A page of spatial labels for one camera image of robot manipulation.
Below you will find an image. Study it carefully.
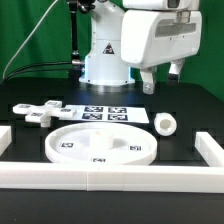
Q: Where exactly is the white right fence bar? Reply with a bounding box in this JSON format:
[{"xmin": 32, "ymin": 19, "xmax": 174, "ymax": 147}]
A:
[{"xmin": 195, "ymin": 132, "xmax": 224, "ymax": 168}]

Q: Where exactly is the white cross-shaped table base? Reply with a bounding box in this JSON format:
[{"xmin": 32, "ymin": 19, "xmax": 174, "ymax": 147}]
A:
[{"xmin": 13, "ymin": 100, "xmax": 77, "ymax": 128}]

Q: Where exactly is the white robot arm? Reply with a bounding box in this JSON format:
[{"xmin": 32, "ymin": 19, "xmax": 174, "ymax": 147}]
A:
[{"xmin": 79, "ymin": 0, "xmax": 202, "ymax": 94}]

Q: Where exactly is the black cable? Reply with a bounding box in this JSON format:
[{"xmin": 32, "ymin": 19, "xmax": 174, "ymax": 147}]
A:
[{"xmin": 0, "ymin": 60, "xmax": 74, "ymax": 84}]

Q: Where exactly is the white marker sheet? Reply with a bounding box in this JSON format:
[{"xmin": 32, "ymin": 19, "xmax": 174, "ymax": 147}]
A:
[{"xmin": 65, "ymin": 105, "xmax": 149, "ymax": 124}]

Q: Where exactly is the white left fence bar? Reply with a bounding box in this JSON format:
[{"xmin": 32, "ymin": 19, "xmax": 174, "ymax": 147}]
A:
[{"xmin": 0, "ymin": 126, "xmax": 12, "ymax": 156}]

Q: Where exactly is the white round table top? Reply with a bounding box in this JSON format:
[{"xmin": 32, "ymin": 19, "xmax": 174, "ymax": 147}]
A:
[{"xmin": 45, "ymin": 122, "xmax": 157, "ymax": 165}]

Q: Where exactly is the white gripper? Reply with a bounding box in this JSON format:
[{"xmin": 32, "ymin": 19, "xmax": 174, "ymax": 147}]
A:
[{"xmin": 121, "ymin": 10, "xmax": 202, "ymax": 94}]

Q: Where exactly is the black camera stand pole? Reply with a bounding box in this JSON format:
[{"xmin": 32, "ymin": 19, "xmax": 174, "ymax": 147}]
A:
[{"xmin": 66, "ymin": 0, "xmax": 82, "ymax": 81}]

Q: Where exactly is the grey cable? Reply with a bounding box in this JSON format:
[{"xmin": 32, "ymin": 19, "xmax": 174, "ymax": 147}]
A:
[{"xmin": 1, "ymin": 0, "xmax": 60, "ymax": 80}]

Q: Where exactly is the white front fence bar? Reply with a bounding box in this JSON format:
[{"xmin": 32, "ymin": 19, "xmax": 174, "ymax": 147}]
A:
[{"xmin": 0, "ymin": 162, "xmax": 224, "ymax": 193}]

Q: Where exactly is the white fence bar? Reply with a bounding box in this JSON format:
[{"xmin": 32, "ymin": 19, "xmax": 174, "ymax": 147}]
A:
[
  {"xmin": 0, "ymin": 126, "xmax": 12, "ymax": 156},
  {"xmin": 195, "ymin": 132, "xmax": 224, "ymax": 168},
  {"xmin": 0, "ymin": 162, "xmax": 224, "ymax": 193}
]

